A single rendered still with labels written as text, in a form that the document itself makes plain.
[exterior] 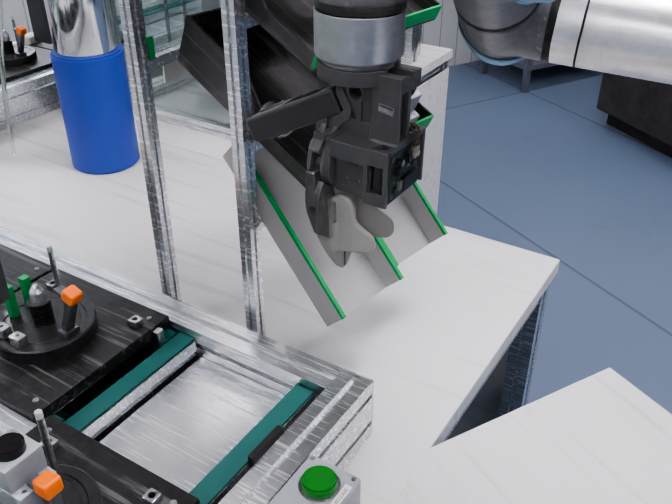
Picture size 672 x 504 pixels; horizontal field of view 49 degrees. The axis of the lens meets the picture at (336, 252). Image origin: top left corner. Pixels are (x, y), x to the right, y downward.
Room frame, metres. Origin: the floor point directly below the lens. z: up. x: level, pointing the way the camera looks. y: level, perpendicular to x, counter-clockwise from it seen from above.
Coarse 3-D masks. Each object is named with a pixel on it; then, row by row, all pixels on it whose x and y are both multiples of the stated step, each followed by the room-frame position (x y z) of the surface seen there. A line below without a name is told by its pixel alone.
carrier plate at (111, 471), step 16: (48, 416) 0.66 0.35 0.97; (32, 432) 0.64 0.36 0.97; (48, 432) 0.64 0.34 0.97; (64, 432) 0.64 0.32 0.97; (80, 432) 0.64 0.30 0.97; (64, 448) 0.61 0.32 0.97; (80, 448) 0.61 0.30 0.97; (96, 448) 0.61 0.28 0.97; (64, 464) 0.59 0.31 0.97; (80, 464) 0.59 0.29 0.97; (96, 464) 0.59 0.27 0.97; (112, 464) 0.59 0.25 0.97; (128, 464) 0.59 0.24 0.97; (96, 480) 0.56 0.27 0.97; (112, 480) 0.56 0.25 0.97; (128, 480) 0.56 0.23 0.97; (144, 480) 0.56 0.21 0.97; (160, 480) 0.56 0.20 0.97; (112, 496) 0.54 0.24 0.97; (128, 496) 0.54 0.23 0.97; (176, 496) 0.54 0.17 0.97; (192, 496) 0.54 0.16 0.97
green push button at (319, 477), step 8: (304, 472) 0.58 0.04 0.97; (312, 472) 0.57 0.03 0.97; (320, 472) 0.57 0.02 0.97; (328, 472) 0.57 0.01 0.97; (304, 480) 0.56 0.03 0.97; (312, 480) 0.56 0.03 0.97; (320, 480) 0.56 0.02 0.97; (328, 480) 0.56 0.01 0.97; (336, 480) 0.56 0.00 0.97; (304, 488) 0.55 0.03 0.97; (312, 488) 0.55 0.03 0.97; (320, 488) 0.55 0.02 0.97; (328, 488) 0.55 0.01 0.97; (312, 496) 0.55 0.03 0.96; (320, 496) 0.55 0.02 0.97; (328, 496) 0.55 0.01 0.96
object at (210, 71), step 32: (192, 32) 0.97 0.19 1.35; (256, 32) 1.08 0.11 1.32; (192, 64) 0.98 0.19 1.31; (224, 64) 0.93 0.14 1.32; (256, 64) 1.04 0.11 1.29; (288, 64) 1.03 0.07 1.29; (224, 96) 0.93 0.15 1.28; (256, 96) 0.89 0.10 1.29; (288, 96) 1.00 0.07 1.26; (288, 160) 0.86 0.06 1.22
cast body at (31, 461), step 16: (16, 432) 0.52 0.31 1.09; (0, 448) 0.49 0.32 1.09; (16, 448) 0.49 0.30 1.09; (32, 448) 0.50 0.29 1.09; (0, 464) 0.48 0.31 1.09; (16, 464) 0.48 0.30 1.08; (32, 464) 0.50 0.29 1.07; (0, 480) 0.48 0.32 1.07; (16, 480) 0.48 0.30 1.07; (0, 496) 0.48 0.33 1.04; (16, 496) 0.47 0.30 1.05; (32, 496) 0.48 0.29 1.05
